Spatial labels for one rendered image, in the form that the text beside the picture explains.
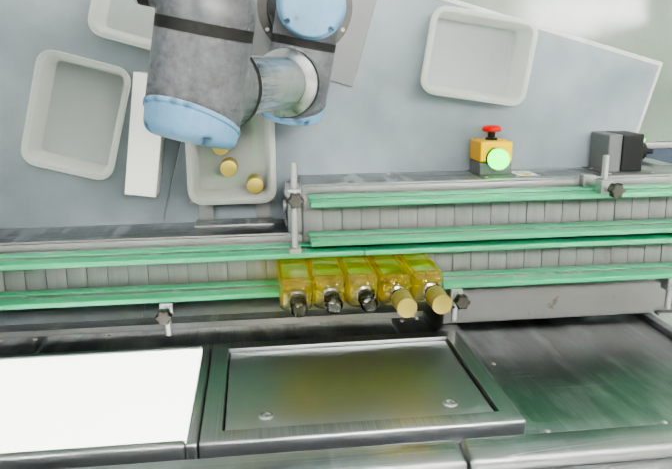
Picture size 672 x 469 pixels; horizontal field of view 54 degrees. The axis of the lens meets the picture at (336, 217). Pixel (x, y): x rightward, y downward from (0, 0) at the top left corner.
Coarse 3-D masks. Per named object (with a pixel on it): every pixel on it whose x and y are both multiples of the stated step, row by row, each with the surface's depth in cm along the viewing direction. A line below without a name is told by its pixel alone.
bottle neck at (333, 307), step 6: (330, 288) 112; (324, 294) 111; (330, 294) 109; (336, 294) 110; (324, 300) 110; (330, 300) 108; (336, 300) 108; (330, 306) 110; (336, 306) 110; (342, 306) 108; (330, 312) 108; (336, 312) 108
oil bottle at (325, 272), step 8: (312, 264) 121; (320, 264) 121; (328, 264) 121; (336, 264) 121; (312, 272) 117; (320, 272) 116; (328, 272) 116; (336, 272) 116; (312, 280) 115; (320, 280) 113; (328, 280) 113; (336, 280) 113; (344, 280) 114; (312, 288) 116; (320, 288) 112; (336, 288) 113; (344, 288) 114; (320, 296) 113; (344, 296) 114; (320, 304) 113
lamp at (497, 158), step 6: (492, 150) 137; (498, 150) 136; (504, 150) 136; (486, 156) 138; (492, 156) 136; (498, 156) 136; (504, 156) 136; (492, 162) 136; (498, 162) 136; (504, 162) 136; (492, 168) 138; (498, 168) 137
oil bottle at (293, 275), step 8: (280, 264) 122; (288, 264) 122; (296, 264) 122; (304, 264) 122; (280, 272) 118; (288, 272) 117; (296, 272) 117; (304, 272) 117; (280, 280) 114; (288, 280) 113; (296, 280) 113; (304, 280) 113; (280, 288) 113; (288, 288) 112; (296, 288) 112; (304, 288) 112; (280, 296) 114; (288, 296) 112; (312, 296) 114; (280, 304) 114; (288, 304) 112; (296, 304) 115; (312, 304) 115
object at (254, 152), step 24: (264, 120) 136; (192, 144) 130; (240, 144) 137; (264, 144) 138; (192, 168) 130; (216, 168) 138; (240, 168) 138; (264, 168) 139; (192, 192) 131; (216, 192) 137; (240, 192) 137; (264, 192) 136
